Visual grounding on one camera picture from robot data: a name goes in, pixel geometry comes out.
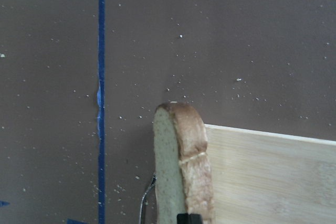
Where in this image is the wooden cutting board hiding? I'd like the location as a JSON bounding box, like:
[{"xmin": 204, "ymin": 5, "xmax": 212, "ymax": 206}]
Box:
[{"xmin": 206, "ymin": 124, "xmax": 335, "ymax": 223}]

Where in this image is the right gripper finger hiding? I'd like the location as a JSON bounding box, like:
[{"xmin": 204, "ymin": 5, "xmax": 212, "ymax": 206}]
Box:
[{"xmin": 176, "ymin": 213, "xmax": 203, "ymax": 224}]

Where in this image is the bread slice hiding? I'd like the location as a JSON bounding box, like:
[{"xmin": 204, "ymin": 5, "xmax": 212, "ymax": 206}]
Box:
[{"xmin": 153, "ymin": 103, "xmax": 215, "ymax": 223}]

